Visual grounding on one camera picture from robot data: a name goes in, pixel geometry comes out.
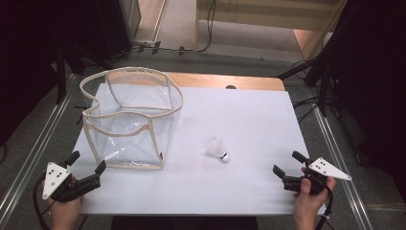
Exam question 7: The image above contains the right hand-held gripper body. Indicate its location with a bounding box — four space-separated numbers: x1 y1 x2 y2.
282 156 352 196

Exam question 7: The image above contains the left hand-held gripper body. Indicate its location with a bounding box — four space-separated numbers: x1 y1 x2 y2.
41 161 102 203

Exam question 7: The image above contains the clear plastic storage bag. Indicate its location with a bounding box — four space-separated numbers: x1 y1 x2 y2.
79 66 185 171

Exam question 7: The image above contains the white badminton shuttlecock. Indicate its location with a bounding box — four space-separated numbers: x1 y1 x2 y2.
205 137 231 163

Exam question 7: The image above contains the person's right hand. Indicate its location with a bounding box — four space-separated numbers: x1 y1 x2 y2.
292 167 337 230

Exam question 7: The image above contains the person's left hand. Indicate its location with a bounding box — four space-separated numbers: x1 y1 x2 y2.
46 178 86 230

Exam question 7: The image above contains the white table mat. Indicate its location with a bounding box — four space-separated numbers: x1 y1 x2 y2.
70 82 327 217

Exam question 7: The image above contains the black metal stand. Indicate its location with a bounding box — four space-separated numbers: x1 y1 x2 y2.
54 37 113 105
277 54 339 118

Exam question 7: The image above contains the person's dark clothing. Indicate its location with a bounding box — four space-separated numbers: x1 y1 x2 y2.
110 216 259 230

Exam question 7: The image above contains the wooden table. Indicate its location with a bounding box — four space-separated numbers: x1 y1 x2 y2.
106 71 286 92

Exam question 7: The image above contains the black cabinet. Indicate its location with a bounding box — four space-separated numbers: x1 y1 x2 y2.
95 0 142 62

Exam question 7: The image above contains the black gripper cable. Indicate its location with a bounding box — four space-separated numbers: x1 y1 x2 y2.
315 185 335 230
32 173 56 230

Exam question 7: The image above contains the black floor cable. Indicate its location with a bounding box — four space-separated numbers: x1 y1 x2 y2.
132 0 217 54

